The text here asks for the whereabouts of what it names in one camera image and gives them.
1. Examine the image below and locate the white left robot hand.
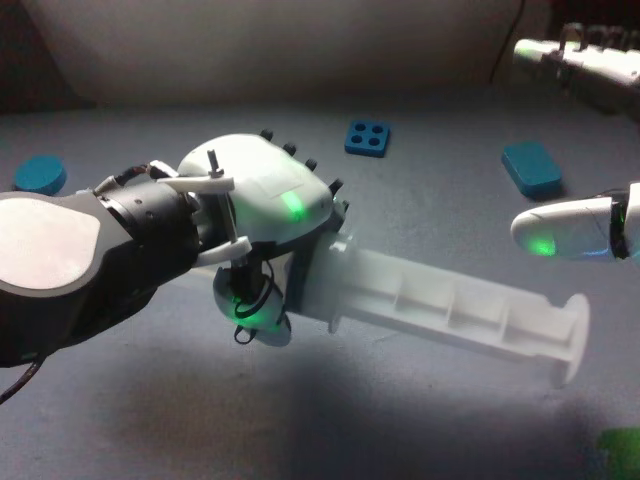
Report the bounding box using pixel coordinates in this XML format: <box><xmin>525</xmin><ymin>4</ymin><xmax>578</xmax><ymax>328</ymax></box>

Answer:
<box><xmin>177</xmin><ymin>128</ymin><xmax>352</xmax><ymax>350</ymax></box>

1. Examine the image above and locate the grey table cloth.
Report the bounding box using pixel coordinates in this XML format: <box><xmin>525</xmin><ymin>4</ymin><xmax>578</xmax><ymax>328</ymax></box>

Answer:
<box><xmin>0</xmin><ymin>82</ymin><xmax>640</xmax><ymax>480</ymax></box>

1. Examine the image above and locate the blue round disc block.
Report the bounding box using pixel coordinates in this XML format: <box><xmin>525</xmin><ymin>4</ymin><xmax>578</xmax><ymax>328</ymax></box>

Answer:
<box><xmin>13</xmin><ymin>155</ymin><xmax>68</xmax><ymax>195</ymax></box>

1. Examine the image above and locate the green cube block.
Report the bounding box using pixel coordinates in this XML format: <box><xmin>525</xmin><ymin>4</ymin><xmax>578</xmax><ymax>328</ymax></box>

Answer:
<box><xmin>597</xmin><ymin>427</ymin><xmax>640</xmax><ymax>480</ymax></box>

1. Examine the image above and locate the blue rounded rectangle block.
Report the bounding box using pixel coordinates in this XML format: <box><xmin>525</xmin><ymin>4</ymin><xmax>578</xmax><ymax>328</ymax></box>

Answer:
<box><xmin>501</xmin><ymin>141</ymin><xmax>565</xmax><ymax>198</ymax></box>

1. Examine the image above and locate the thin black cable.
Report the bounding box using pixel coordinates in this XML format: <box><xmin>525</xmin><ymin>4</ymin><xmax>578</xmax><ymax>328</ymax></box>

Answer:
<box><xmin>488</xmin><ymin>0</ymin><xmax>526</xmax><ymax>85</ymax></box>

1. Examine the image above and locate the large translucent plastic syringe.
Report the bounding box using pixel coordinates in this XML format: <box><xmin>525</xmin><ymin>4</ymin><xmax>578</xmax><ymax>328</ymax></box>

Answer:
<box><xmin>292</xmin><ymin>234</ymin><xmax>591</xmax><ymax>389</ymax></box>

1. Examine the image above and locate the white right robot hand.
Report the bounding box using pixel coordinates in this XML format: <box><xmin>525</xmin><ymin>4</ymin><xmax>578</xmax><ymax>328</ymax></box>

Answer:
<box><xmin>509</xmin><ymin>22</ymin><xmax>640</xmax><ymax>264</ymax></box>

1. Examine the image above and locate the blue square four-hole block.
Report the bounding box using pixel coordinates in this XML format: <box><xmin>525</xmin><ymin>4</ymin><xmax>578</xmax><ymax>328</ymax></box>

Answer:
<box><xmin>343</xmin><ymin>119</ymin><xmax>394</xmax><ymax>159</ymax></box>

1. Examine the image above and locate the large beige padded furniture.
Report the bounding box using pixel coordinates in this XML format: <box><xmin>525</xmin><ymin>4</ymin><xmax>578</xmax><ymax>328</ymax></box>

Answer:
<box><xmin>19</xmin><ymin>0</ymin><xmax>551</xmax><ymax>109</ymax></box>

